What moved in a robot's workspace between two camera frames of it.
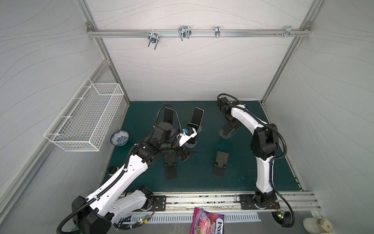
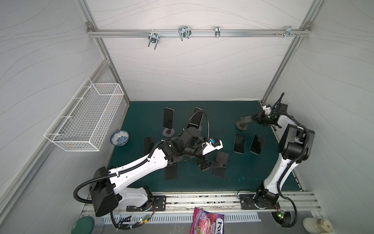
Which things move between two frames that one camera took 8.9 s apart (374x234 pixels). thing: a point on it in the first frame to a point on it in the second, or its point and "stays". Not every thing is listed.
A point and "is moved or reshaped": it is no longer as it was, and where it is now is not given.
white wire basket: [83, 124] stays
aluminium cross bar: [198, 33] stays
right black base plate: [246, 203] stays
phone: [227, 127] to [239, 143]
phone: [169, 115] stays
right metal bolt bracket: [288, 31] stays
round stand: [224, 135] is moved or reshaped
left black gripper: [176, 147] to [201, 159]
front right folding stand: [221, 163] stays
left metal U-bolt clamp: [154, 37] stays
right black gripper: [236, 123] to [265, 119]
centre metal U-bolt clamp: [184, 31] stays
